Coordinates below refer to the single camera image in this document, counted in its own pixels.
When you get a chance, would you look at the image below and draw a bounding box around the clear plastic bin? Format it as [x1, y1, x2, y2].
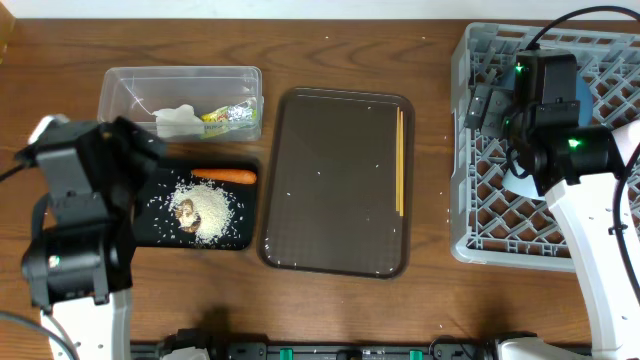
[97, 66, 264, 143]

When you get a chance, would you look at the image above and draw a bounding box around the light blue bowl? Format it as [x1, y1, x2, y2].
[502, 169, 544, 201]

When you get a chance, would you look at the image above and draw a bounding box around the brown food scrap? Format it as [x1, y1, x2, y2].
[174, 199, 201, 233]

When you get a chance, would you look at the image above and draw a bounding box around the white paper wrapper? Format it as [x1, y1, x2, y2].
[200, 97, 257, 138]

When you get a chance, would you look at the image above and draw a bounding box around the orange carrot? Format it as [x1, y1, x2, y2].
[191, 169, 257, 185]

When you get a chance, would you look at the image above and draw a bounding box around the dark blue plate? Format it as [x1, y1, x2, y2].
[497, 69, 593, 127]

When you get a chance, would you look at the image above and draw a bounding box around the pile of rice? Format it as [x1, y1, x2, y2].
[140, 177, 250, 249]

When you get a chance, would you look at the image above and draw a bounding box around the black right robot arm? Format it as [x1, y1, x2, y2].
[465, 49, 639, 359]

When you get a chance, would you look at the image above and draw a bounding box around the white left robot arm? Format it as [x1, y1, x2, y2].
[16, 115, 167, 359]

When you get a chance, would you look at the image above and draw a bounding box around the white arm base mount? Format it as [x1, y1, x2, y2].
[159, 329, 215, 360]

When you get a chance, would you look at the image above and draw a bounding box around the white paper napkin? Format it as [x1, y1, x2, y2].
[152, 104, 205, 138]

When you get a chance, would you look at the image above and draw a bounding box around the black mounting rail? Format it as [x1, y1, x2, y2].
[129, 341, 594, 360]

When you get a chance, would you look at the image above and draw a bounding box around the brown serving tray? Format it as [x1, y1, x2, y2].
[258, 87, 415, 279]

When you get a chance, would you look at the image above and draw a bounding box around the black plastic tray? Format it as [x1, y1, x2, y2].
[134, 159, 258, 250]

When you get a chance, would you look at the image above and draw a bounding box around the grey dishwasher rack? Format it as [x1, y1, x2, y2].
[450, 22, 639, 272]

